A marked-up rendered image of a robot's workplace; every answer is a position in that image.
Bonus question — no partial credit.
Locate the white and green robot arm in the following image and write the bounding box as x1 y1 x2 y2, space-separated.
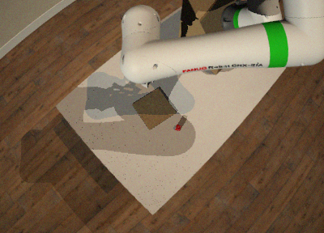
120 0 324 84

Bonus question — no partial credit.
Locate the brown textured mat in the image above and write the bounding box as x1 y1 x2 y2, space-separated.
132 88 177 130

